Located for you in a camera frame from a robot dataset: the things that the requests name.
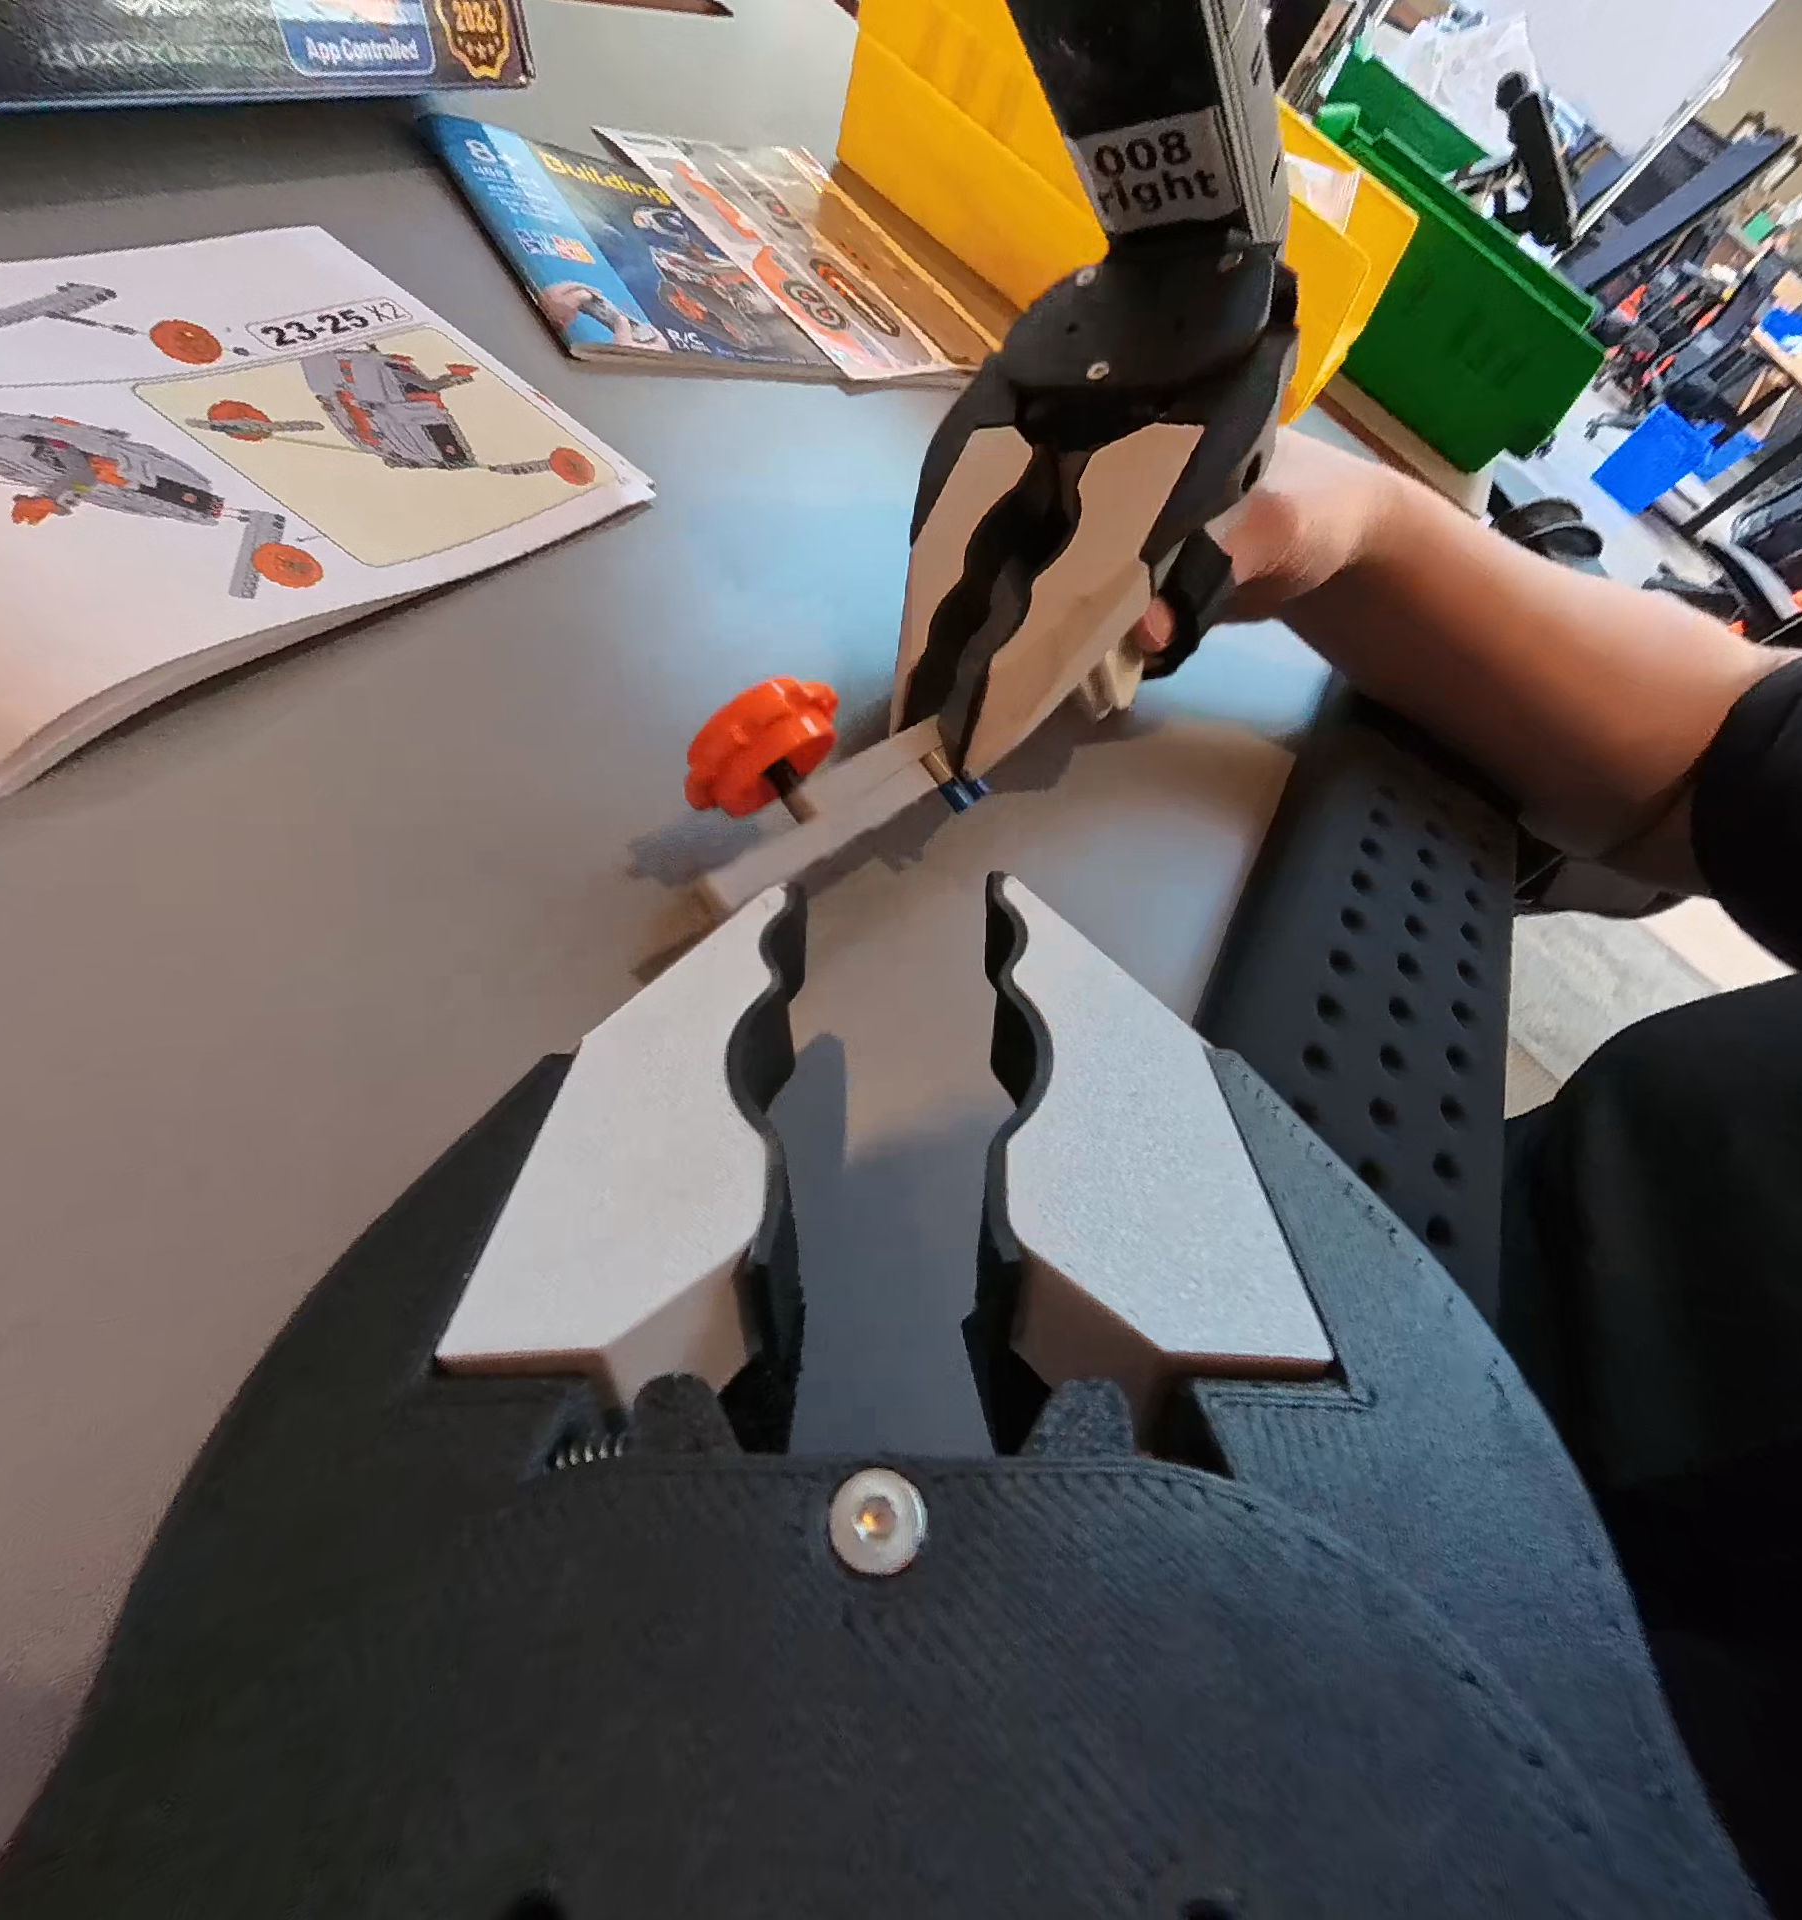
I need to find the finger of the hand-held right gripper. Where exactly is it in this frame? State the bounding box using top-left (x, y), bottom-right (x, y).
top-left (890, 425), bottom-right (1061, 742)
top-left (937, 419), bottom-right (1209, 791)

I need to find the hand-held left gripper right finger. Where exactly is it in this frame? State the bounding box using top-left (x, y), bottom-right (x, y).
top-left (965, 875), bottom-right (1337, 1455)

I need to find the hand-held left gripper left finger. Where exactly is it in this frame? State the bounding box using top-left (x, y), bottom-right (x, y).
top-left (434, 884), bottom-right (811, 1455)

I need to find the orange gear wheel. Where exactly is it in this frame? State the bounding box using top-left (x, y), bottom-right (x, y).
top-left (682, 676), bottom-right (838, 815)

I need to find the yellow plastic bin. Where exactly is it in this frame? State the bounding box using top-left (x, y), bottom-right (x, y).
top-left (838, 0), bottom-right (1421, 430)

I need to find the grey beam assembly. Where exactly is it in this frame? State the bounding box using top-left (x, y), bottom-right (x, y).
top-left (689, 720), bottom-right (994, 918)

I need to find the white orange sticker sheet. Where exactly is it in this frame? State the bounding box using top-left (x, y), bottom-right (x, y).
top-left (591, 124), bottom-right (971, 383)

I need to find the person's right forearm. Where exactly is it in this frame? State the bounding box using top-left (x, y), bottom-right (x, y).
top-left (1277, 478), bottom-right (1802, 888)

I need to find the person's right hand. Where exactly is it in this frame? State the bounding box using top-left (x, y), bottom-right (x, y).
top-left (1222, 433), bottom-right (1412, 623)

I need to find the brown sticker sheet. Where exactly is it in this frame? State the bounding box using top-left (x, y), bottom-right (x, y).
top-left (803, 165), bottom-right (1013, 368)

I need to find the green plastic bin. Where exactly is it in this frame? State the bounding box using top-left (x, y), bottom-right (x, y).
top-left (1318, 43), bottom-right (1609, 474)

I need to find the black office chair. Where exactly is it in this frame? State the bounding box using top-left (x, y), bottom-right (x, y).
top-left (1484, 502), bottom-right (1612, 574)

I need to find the blue instruction booklet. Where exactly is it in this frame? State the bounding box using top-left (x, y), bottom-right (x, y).
top-left (416, 112), bottom-right (842, 368)

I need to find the blue plastic bin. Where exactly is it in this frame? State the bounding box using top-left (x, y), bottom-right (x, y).
top-left (1590, 401), bottom-right (1760, 519)

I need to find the open instruction booklet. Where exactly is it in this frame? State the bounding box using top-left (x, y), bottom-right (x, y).
top-left (0, 223), bottom-right (653, 810)

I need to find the blue robot kit box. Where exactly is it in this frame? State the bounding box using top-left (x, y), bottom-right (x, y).
top-left (0, 0), bottom-right (538, 112)

